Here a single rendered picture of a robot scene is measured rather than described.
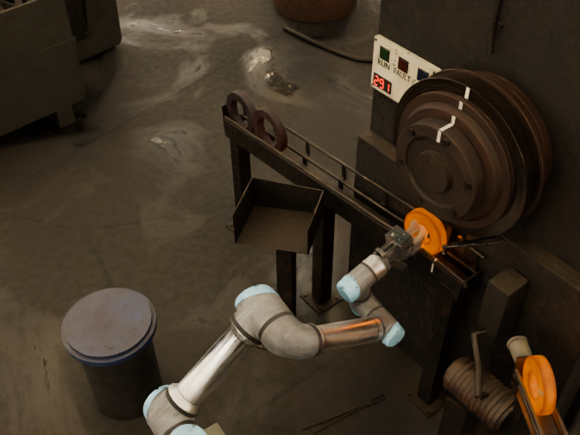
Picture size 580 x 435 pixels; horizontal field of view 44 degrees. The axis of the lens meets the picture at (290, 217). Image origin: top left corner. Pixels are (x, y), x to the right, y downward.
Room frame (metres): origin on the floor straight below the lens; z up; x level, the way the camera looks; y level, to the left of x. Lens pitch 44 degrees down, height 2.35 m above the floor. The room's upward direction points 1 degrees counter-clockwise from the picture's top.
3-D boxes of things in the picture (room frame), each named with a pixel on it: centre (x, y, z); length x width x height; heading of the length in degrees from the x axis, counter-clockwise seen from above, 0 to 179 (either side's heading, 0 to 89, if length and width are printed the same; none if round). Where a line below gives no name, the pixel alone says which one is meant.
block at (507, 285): (1.36, -0.63, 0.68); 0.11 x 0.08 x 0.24; 128
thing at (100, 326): (1.51, 0.62, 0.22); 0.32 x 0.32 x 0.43
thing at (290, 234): (1.78, 0.04, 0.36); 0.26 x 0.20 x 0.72; 73
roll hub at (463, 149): (1.47, -0.40, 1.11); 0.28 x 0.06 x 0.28; 38
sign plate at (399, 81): (1.87, -0.35, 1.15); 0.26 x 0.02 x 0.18; 38
